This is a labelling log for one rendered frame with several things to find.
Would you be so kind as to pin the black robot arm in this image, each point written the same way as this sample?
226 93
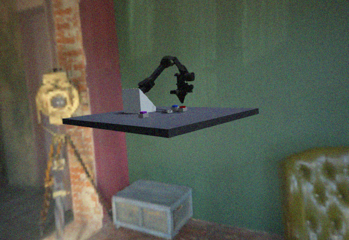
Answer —
184 75

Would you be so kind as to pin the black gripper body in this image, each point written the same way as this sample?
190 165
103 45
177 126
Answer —
179 89

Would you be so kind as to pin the purple button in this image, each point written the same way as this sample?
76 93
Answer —
143 114

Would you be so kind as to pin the blue button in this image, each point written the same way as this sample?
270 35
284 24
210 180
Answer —
174 107

